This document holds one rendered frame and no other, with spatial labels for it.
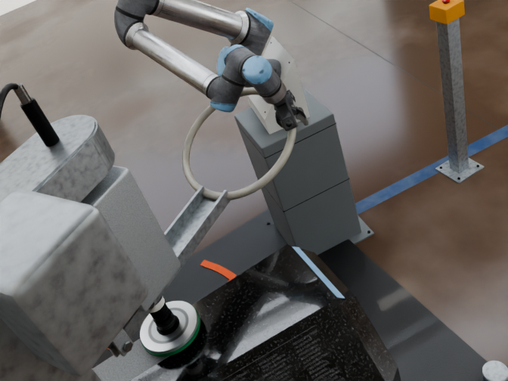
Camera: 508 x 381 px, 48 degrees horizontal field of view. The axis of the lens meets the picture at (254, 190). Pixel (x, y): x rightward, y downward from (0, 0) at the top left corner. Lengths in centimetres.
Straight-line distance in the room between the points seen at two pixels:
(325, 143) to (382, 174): 92
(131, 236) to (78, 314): 106
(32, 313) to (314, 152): 241
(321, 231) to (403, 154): 93
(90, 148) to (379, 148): 270
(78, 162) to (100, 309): 90
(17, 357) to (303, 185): 240
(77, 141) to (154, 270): 48
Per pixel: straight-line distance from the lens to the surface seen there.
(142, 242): 172
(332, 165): 300
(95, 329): 66
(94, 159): 155
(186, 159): 228
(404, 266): 319
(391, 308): 300
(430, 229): 335
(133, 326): 186
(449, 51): 318
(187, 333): 203
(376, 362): 207
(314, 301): 202
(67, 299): 62
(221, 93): 205
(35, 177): 150
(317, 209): 311
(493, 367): 266
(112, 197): 161
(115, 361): 217
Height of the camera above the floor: 241
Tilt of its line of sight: 38 degrees down
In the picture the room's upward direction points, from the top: 21 degrees counter-clockwise
